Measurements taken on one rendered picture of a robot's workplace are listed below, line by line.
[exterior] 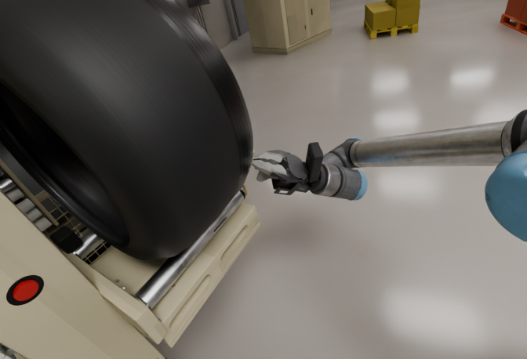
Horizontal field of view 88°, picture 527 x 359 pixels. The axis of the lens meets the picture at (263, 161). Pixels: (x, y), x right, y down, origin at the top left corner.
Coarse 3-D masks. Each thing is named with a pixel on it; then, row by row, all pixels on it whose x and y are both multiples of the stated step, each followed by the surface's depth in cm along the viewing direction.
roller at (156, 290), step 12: (240, 192) 74; (228, 204) 71; (240, 204) 74; (216, 216) 68; (228, 216) 70; (216, 228) 67; (204, 240) 64; (180, 252) 60; (192, 252) 61; (168, 264) 58; (180, 264) 59; (156, 276) 56; (168, 276) 57; (144, 288) 54; (156, 288) 55; (168, 288) 57; (144, 300) 53; (156, 300) 54
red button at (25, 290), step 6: (24, 282) 42; (30, 282) 42; (36, 282) 43; (18, 288) 41; (24, 288) 42; (30, 288) 42; (36, 288) 43; (18, 294) 41; (24, 294) 42; (30, 294) 42; (18, 300) 41
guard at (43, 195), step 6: (246, 186) 162; (42, 192) 77; (246, 192) 163; (42, 198) 77; (54, 204) 80; (60, 210) 82; (60, 216) 82; (66, 216) 83; (36, 222) 77; (48, 234) 80; (78, 234) 88; (96, 252) 93
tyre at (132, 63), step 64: (0, 0) 33; (64, 0) 35; (128, 0) 39; (0, 64) 33; (64, 64) 32; (128, 64) 35; (192, 64) 41; (0, 128) 57; (64, 128) 34; (128, 128) 34; (192, 128) 40; (64, 192) 66; (128, 192) 37; (192, 192) 42
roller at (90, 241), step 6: (90, 234) 71; (84, 240) 70; (90, 240) 70; (96, 240) 71; (102, 240) 72; (84, 246) 69; (90, 246) 70; (96, 246) 72; (78, 252) 68; (84, 252) 69
